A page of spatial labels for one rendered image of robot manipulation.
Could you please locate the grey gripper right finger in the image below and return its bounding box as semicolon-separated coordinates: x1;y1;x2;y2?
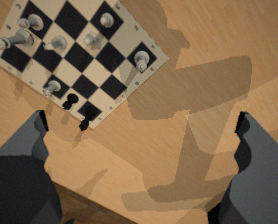
218;111;278;224

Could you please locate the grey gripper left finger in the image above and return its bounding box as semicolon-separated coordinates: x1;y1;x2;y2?
0;110;62;224

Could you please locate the black and beige chessboard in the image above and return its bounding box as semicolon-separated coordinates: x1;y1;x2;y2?
0;0;169;129

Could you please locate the white pawn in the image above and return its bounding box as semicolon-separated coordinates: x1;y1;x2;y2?
100;13;114;28
84;32;98;45

